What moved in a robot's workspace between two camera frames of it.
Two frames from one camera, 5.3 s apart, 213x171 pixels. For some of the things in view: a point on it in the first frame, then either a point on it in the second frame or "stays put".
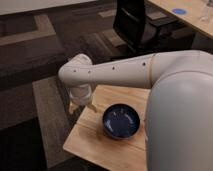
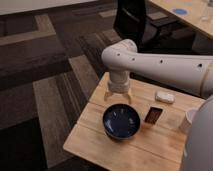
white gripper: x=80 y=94 -> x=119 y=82
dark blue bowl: x=121 y=121 stays put
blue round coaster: x=179 y=11 stays put
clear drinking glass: x=205 y=4 stays put
